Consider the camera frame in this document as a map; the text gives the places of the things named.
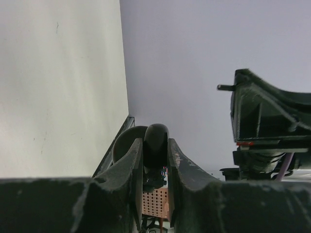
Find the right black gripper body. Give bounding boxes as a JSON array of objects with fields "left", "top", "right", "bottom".
[{"left": 220, "top": 140, "right": 311, "bottom": 181}]

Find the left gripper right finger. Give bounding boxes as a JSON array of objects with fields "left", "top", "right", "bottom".
[{"left": 168, "top": 138, "right": 221, "bottom": 228}]

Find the black charging case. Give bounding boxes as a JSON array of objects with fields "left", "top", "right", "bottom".
[{"left": 112, "top": 123, "right": 169, "bottom": 180}]

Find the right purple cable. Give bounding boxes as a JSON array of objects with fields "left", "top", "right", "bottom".
[{"left": 276, "top": 152, "right": 294, "bottom": 182}]

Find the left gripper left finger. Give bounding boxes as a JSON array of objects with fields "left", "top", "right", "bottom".
[{"left": 95, "top": 138, "right": 143, "bottom": 230}]

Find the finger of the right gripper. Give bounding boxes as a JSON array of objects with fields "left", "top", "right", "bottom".
[{"left": 230, "top": 69, "right": 311, "bottom": 142}]

